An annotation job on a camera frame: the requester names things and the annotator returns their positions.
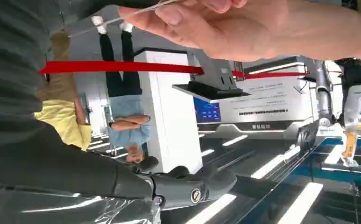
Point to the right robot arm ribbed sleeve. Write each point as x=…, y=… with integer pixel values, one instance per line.
x=10, y=61

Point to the black flat monitor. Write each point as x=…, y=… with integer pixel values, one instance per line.
x=307, y=137

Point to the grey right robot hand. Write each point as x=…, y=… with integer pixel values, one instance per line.
x=75, y=173

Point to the person with folded arms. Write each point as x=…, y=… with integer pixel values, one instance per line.
x=124, y=105

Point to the long red barrier belt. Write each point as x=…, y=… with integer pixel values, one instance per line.
x=121, y=66

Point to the blue display screen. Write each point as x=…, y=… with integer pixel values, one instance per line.
x=207, y=110

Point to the person standing sideways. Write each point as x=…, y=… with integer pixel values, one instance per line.
x=63, y=117

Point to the white square pillar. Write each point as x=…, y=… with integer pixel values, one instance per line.
x=174, y=123

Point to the grey console stand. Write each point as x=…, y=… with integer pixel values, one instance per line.
x=214, y=83

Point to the white display wall with text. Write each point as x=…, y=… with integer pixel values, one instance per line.
x=260, y=102

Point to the person's hand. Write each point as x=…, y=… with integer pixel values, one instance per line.
x=254, y=28

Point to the short red barrier belt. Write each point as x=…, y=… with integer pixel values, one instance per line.
x=270, y=74

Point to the left robot hand orange thumb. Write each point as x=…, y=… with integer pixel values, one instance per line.
x=349, y=146

